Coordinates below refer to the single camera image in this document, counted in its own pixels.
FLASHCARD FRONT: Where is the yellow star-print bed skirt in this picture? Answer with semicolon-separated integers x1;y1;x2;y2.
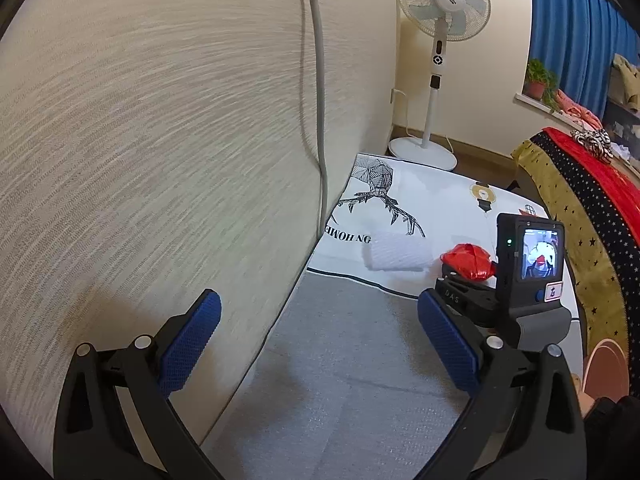
510;139;640;356

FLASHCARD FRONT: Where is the white printed low table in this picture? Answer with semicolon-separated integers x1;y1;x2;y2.
200;152;586;480

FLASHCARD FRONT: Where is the red plush blanket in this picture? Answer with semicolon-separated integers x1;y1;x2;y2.
542;127;640;241

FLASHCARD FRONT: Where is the beige jacket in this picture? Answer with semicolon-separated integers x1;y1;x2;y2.
612;54;640;86

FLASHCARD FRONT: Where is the folded white towel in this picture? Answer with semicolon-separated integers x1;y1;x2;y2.
362;230;436;273

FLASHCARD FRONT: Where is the black and white striped cloth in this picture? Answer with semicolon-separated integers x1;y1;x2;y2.
571;127;613;163

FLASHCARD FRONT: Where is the pink cloth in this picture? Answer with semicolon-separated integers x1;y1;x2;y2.
554;89;603;128

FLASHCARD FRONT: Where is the blue curtain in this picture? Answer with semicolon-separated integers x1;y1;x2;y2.
529;0;640;116

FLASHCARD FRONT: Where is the grey mat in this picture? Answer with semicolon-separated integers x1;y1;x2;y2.
200;270;481;480

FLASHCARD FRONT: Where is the pink plastic bin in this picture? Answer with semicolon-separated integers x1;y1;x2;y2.
582;338;631;403

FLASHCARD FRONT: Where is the potted green plant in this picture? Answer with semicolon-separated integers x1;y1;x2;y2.
522;58;561;111

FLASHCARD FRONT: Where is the red shiny wrapper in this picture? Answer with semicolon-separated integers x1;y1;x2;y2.
439;242;497;281

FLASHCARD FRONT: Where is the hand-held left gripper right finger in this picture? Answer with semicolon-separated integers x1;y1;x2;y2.
417;287;587;480

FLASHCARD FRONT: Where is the white window sill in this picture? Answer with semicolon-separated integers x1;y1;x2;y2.
512;92;571;121

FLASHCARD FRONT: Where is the person's right forearm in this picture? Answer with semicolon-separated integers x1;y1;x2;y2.
582;395;640;466

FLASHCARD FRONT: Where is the clear storage box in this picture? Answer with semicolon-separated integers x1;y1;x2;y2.
602;100;640;161

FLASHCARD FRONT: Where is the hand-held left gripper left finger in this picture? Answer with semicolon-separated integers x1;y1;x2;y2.
52;287;223;480

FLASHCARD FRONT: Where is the grey wall cable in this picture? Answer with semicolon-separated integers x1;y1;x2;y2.
292;0;331;241

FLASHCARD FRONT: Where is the person's right hand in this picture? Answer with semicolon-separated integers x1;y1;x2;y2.
571;372;601;418

